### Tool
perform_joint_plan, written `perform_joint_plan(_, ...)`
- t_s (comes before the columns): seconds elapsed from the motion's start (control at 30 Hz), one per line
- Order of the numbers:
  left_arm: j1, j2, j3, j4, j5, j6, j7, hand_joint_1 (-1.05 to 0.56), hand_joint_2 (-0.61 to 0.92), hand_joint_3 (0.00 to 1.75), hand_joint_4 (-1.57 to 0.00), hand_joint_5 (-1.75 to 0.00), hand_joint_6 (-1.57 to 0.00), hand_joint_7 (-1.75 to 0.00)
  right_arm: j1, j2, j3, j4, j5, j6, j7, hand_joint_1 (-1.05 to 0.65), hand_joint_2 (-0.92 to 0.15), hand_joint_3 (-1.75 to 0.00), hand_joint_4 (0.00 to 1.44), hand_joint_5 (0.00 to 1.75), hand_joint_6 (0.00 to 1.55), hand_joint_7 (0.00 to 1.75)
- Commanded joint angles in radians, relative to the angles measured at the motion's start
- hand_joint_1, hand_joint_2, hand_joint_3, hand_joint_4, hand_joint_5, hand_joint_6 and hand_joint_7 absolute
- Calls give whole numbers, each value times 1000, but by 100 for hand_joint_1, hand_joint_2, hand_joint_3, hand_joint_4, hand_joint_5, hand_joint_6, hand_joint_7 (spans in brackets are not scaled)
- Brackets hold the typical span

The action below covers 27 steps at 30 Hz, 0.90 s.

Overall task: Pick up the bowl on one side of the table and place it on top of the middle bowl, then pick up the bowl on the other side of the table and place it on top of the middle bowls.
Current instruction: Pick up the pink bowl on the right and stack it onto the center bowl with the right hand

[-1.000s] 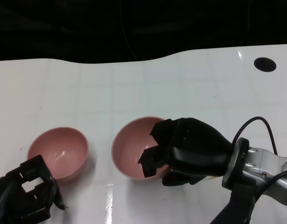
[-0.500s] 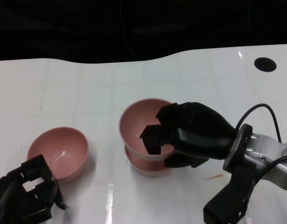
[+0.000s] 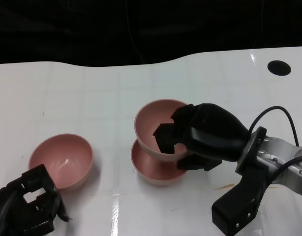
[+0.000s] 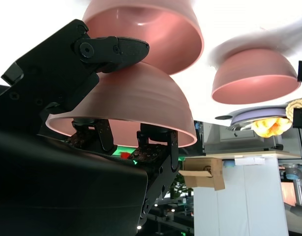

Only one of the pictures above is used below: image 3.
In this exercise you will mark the black round table grommet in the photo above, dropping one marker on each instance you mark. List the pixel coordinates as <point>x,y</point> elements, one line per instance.
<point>279,68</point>

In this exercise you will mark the pink plastic bowl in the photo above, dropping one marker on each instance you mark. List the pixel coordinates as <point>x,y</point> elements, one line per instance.
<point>156,172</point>
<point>146,123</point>
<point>65,155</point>

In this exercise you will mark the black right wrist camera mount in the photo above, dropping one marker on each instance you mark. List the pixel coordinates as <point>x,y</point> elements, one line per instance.
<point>237,206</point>

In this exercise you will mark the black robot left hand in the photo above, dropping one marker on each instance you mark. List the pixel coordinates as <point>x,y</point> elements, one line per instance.
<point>6,214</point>

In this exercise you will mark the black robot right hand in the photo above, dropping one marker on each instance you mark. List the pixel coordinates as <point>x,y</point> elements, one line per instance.
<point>210,132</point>

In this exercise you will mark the small orange scrap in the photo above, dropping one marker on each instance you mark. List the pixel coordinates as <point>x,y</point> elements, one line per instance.
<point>223,187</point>

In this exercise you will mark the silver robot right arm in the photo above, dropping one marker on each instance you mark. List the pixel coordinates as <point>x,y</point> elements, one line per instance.
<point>283,152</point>

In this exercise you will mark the black backdrop cloth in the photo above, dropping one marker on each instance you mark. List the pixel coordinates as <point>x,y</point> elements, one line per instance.
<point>67,29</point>

